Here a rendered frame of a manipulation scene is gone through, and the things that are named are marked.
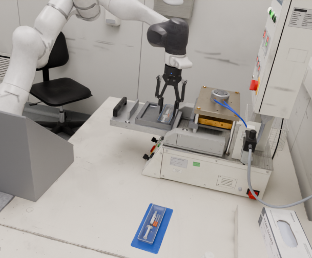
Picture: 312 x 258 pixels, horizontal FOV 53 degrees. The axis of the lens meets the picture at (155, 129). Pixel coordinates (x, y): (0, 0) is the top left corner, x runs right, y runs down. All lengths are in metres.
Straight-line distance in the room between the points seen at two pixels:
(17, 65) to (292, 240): 1.21
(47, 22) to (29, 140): 0.55
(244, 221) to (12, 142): 0.89
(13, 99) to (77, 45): 1.83
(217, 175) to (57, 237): 0.68
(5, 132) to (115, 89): 2.02
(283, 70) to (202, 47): 1.69
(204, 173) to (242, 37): 1.64
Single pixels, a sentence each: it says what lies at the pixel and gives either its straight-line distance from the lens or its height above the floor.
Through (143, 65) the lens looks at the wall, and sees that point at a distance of 2.95.
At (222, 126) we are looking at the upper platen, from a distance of 1.31.
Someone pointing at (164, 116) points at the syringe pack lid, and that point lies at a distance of 1.40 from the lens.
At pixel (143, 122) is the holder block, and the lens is 1.38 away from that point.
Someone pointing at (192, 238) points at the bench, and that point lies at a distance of 1.21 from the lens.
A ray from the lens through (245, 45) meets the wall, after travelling 2.79.
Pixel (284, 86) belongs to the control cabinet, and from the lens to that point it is 1.20.
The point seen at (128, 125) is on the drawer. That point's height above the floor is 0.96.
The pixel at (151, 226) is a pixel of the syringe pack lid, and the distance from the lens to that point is 1.19.
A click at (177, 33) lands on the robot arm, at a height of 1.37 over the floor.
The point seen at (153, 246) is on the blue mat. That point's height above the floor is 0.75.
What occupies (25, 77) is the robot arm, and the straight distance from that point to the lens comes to 1.40.
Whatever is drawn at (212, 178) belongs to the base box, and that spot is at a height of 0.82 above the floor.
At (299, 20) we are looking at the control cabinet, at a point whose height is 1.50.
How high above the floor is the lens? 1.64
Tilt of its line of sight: 29 degrees down
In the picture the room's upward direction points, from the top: 6 degrees clockwise
